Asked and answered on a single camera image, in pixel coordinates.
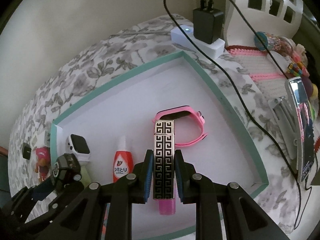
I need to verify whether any white smartwatch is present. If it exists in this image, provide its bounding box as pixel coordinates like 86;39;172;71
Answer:
66;134;91;166

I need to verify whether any pink white crochet mat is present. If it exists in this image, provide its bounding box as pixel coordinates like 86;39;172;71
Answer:
226;46;287;100

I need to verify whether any small black cube adapter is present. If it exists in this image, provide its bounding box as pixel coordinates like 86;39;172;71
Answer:
22;142;31;160

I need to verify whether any teal shallow tray box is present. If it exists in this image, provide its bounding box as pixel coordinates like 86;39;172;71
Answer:
50;51;269;197

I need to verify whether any smartphone on stand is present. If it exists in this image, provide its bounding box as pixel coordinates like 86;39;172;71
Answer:
285;77;315;182

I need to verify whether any pink smartwatch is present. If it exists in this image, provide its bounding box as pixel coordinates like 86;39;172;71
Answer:
152;105;208;148

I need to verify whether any coral blue foam toy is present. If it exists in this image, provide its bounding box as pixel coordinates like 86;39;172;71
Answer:
80;165;92;187

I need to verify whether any colourful toy pile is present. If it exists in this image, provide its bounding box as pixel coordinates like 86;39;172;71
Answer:
287;44;319;117

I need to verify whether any red stain remover bottle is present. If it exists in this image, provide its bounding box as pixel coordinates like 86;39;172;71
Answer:
112;135;133;183

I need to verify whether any black toy car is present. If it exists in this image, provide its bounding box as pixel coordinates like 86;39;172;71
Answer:
52;153;82;185

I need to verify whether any black cable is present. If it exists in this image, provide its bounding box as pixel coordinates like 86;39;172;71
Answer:
163;0;313;230

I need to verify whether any white power strip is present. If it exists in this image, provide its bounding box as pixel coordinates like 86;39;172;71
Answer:
170;25;225;60

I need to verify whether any pink pup toy figure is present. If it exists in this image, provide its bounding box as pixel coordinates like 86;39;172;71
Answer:
35;147;50;182

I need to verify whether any black power adapter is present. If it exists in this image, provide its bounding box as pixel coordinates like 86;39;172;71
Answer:
193;8;224;44

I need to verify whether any metal phone stand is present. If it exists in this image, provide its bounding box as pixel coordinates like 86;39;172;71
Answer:
268;96;298;160

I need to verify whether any gold greek-key lighter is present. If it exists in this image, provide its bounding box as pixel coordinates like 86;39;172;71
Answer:
153;120;175;200

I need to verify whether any floral grey white blanket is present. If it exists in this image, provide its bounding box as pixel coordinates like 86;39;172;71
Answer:
8;14;299;234

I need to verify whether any white lattice basket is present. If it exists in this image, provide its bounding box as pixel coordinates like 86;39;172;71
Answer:
223;0;304;47

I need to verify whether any magenta translucent stick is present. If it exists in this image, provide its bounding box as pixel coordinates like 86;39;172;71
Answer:
158;198;176;216

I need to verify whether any colourful bead jar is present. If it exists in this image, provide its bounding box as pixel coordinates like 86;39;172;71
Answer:
254;31;295;55

